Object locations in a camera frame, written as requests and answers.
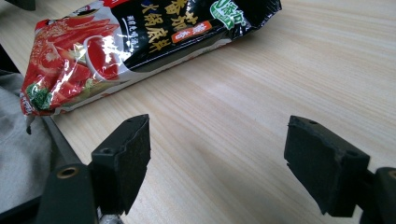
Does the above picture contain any grey cloth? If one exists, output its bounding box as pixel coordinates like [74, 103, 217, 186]
[0, 68, 53, 215]

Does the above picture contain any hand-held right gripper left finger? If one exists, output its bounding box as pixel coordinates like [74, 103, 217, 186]
[90, 113, 152, 217]

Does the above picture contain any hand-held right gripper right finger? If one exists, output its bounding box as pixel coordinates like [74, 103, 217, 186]
[283, 115, 372, 218]

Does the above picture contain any red and black seasoning packet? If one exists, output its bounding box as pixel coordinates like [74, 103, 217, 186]
[20, 0, 283, 118]

